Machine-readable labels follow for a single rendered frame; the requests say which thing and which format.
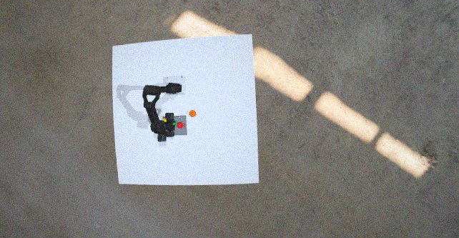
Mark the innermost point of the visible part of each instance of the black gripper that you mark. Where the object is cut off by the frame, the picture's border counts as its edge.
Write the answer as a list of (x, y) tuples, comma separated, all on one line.
[(170, 123)]

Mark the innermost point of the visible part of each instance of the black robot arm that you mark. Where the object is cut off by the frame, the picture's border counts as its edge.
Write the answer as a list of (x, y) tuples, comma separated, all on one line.
[(158, 126)]

